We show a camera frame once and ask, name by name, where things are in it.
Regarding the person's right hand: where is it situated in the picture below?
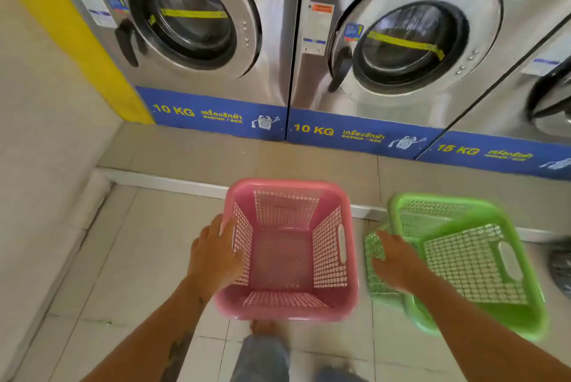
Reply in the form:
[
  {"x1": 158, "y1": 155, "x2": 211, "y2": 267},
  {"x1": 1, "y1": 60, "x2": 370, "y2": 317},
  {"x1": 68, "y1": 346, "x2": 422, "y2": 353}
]
[{"x1": 371, "y1": 230, "x2": 431, "y2": 296}]

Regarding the person's right leg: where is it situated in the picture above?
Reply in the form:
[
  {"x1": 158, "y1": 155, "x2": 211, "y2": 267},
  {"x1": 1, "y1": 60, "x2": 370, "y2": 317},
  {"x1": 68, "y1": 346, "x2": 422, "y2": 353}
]
[{"x1": 315, "y1": 367, "x2": 369, "y2": 382}]

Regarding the person's left foot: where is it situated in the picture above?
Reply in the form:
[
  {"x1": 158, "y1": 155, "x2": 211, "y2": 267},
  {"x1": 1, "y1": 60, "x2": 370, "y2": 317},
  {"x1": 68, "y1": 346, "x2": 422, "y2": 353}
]
[{"x1": 249, "y1": 319, "x2": 280, "y2": 338}]

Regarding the person's leg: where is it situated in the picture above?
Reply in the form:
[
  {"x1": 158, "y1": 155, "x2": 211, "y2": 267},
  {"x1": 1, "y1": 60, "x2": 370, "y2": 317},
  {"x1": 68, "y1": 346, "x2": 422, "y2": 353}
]
[
  {"x1": 315, "y1": 367, "x2": 369, "y2": 382},
  {"x1": 230, "y1": 334, "x2": 291, "y2": 382}
]

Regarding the person's left hand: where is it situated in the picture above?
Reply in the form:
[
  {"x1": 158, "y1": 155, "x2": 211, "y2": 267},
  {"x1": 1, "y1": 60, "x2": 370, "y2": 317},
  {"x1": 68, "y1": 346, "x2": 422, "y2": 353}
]
[{"x1": 187, "y1": 214, "x2": 245, "y2": 300}]

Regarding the pink plastic laundry basket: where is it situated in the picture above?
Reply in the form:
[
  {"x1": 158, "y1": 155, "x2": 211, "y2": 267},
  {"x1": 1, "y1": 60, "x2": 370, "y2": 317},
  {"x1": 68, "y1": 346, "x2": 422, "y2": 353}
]
[{"x1": 213, "y1": 179, "x2": 360, "y2": 322}]

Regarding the grey round perforated basket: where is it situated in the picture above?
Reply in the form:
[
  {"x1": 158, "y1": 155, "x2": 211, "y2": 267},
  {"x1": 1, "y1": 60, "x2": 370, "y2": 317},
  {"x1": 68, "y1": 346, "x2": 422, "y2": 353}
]
[{"x1": 547, "y1": 241, "x2": 571, "y2": 300}]

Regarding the person's right forearm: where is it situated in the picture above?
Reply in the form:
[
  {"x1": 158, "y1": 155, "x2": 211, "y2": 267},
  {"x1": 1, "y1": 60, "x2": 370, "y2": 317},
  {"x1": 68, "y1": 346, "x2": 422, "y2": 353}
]
[{"x1": 408, "y1": 272, "x2": 571, "y2": 382}]

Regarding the green plastic laundry basket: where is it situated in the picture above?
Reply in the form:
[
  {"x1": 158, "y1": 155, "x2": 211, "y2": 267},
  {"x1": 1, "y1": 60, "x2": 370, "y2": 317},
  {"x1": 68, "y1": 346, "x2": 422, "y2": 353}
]
[{"x1": 363, "y1": 193, "x2": 550, "y2": 342}]

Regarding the person's left forearm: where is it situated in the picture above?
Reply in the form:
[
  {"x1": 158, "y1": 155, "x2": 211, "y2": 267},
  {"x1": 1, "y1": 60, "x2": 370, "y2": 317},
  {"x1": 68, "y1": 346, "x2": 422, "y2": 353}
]
[{"x1": 80, "y1": 278, "x2": 219, "y2": 382}]

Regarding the person's left leg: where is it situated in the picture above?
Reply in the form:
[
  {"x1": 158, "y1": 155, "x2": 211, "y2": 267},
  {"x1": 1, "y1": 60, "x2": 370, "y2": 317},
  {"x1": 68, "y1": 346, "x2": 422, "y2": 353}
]
[{"x1": 230, "y1": 334, "x2": 291, "y2": 382}]

